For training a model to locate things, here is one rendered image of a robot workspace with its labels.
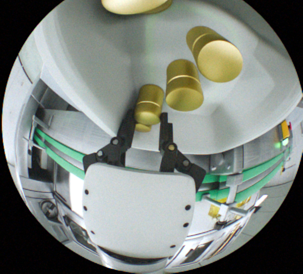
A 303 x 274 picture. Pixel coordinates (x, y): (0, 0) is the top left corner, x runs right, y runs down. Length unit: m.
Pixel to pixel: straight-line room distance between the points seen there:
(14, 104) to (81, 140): 3.26
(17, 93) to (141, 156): 3.46
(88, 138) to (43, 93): 0.53
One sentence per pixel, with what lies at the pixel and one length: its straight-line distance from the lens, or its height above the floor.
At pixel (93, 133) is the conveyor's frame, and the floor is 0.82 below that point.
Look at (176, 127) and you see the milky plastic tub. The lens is 0.18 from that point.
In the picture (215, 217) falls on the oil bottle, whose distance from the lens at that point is 0.40.
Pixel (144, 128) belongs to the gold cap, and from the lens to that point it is 0.15.
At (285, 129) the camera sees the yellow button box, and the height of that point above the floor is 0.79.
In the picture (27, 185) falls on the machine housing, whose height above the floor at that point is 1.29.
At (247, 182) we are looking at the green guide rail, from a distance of 0.27.
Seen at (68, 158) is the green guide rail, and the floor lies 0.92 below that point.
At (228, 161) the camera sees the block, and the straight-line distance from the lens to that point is 0.20.
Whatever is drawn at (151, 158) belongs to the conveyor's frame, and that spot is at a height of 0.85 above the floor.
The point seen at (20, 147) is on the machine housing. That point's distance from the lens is 0.73.
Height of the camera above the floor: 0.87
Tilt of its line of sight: 24 degrees down
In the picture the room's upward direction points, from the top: 172 degrees counter-clockwise
